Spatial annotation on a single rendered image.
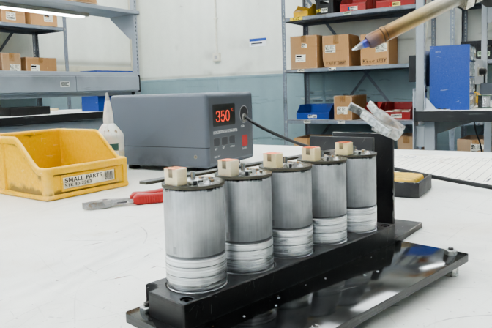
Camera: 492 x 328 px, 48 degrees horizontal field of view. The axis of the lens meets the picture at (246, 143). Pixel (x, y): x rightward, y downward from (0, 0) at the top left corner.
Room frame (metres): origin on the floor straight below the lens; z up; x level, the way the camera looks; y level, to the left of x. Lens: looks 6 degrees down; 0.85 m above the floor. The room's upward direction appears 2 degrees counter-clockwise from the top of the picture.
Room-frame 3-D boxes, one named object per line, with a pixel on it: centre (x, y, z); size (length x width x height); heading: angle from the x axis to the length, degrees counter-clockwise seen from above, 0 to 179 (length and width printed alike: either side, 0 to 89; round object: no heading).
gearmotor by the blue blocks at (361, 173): (0.29, -0.06, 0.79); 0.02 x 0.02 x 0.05
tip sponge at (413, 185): (0.51, -0.13, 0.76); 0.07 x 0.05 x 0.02; 60
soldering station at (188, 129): (0.73, 0.08, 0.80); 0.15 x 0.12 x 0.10; 60
